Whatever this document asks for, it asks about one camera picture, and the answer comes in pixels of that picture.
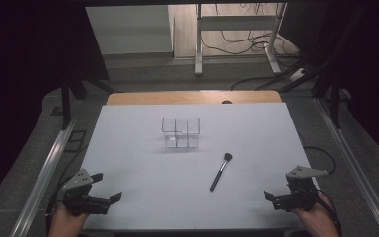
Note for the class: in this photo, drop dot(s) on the black makeup brush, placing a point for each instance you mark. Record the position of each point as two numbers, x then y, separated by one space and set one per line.
220 173

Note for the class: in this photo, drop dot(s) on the black curtain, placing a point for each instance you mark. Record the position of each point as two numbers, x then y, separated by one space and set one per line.
368 65
19 65

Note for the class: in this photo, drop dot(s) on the clear acrylic organizer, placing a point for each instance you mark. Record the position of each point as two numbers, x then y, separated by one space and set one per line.
181 131

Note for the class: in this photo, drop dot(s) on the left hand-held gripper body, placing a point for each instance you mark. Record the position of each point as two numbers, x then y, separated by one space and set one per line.
79 197

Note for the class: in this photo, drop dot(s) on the person's left hand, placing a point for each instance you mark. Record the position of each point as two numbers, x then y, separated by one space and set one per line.
65 225

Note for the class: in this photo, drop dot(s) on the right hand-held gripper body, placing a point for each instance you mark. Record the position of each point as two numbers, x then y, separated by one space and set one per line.
301 197

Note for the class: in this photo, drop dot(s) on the white power strip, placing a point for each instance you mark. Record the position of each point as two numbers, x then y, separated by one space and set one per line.
297 74

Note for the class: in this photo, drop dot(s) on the black metal stand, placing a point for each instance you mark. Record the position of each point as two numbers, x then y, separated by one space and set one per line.
334 105
66 105

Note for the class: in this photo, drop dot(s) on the aluminium floor rail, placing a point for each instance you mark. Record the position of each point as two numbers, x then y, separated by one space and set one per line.
46 171
352 158

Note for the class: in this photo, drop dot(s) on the white table board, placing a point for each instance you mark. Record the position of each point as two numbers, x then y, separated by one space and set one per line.
144 181

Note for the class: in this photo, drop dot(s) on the person's right hand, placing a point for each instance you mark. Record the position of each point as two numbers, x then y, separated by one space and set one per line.
319 220

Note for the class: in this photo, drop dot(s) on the white metal desk frame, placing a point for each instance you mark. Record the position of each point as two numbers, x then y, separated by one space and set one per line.
233 22

